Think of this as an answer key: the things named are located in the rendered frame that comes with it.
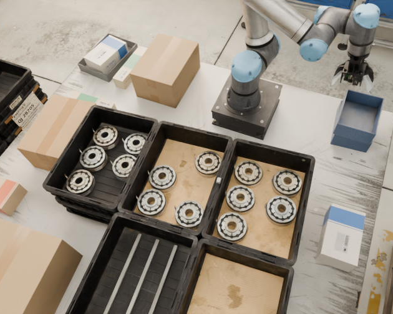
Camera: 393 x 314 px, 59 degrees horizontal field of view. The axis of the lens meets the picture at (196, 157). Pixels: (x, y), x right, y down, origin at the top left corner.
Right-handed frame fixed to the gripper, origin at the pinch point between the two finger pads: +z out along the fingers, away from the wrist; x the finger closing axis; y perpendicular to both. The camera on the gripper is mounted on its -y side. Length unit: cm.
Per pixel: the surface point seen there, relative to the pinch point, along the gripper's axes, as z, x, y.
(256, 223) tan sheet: 9, -15, 63
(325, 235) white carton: 17, 7, 55
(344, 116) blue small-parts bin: 17.2, -0.1, -0.8
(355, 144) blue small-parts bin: 22.0, 7.5, 9.2
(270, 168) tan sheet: 8.9, -18.4, 39.9
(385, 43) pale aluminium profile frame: 83, 5, -138
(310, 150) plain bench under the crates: 23.4, -9.2, 16.9
